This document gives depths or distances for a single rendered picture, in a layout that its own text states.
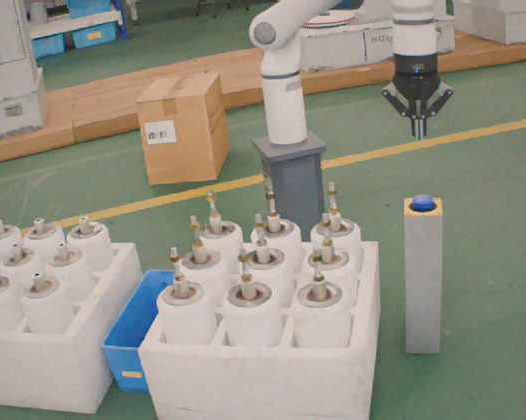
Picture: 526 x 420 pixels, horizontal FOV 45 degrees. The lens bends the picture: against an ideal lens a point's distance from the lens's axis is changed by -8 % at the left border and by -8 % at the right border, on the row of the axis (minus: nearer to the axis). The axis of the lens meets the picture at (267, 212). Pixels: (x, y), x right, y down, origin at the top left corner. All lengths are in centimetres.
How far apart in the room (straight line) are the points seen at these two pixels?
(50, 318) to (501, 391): 86
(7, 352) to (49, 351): 10
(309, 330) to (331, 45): 224
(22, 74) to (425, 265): 222
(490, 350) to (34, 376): 91
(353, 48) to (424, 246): 210
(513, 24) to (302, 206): 229
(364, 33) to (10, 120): 170
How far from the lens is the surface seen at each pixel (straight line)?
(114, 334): 138
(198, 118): 221
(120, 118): 298
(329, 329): 110
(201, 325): 116
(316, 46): 318
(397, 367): 135
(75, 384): 132
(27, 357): 133
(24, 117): 305
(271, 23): 151
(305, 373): 112
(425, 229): 122
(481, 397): 128
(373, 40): 328
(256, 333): 113
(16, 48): 305
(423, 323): 133
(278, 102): 157
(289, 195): 162
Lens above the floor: 85
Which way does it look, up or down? 25 degrees down
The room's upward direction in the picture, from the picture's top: 7 degrees counter-clockwise
